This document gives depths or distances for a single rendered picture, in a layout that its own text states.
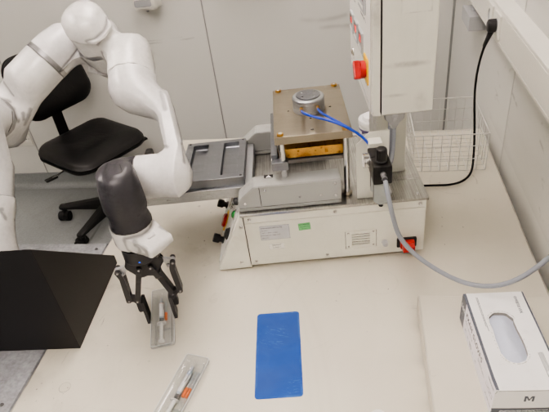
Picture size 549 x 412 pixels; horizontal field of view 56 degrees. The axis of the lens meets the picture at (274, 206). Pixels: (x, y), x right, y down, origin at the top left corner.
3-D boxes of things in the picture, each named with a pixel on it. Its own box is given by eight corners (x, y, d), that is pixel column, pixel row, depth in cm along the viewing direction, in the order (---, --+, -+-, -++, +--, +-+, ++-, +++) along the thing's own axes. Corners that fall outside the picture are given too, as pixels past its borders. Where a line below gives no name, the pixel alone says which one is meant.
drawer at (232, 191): (255, 154, 149) (252, 130, 145) (253, 198, 131) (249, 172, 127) (154, 165, 151) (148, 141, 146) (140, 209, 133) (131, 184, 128)
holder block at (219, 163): (247, 145, 146) (246, 137, 145) (245, 184, 130) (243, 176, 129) (189, 151, 147) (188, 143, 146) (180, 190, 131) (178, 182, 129)
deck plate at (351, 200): (399, 132, 153) (399, 129, 152) (429, 199, 124) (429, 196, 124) (244, 148, 155) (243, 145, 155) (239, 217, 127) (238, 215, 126)
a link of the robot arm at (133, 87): (100, 66, 116) (95, 194, 105) (181, 55, 116) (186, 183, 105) (117, 93, 127) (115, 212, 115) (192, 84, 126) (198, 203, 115)
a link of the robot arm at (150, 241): (110, 213, 111) (118, 233, 114) (104, 250, 101) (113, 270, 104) (168, 202, 112) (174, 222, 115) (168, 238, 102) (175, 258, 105)
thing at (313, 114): (363, 111, 145) (362, 66, 137) (383, 170, 119) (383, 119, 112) (276, 121, 146) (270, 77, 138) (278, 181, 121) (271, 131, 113)
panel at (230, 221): (226, 200, 163) (243, 151, 153) (219, 265, 139) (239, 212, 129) (220, 199, 163) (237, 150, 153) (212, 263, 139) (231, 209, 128)
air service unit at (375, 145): (381, 181, 124) (382, 125, 116) (394, 217, 112) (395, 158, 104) (359, 183, 124) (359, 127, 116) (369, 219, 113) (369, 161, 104)
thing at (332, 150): (339, 119, 142) (338, 87, 137) (350, 160, 124) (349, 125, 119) (277, 126, 143) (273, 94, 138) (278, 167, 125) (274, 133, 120)
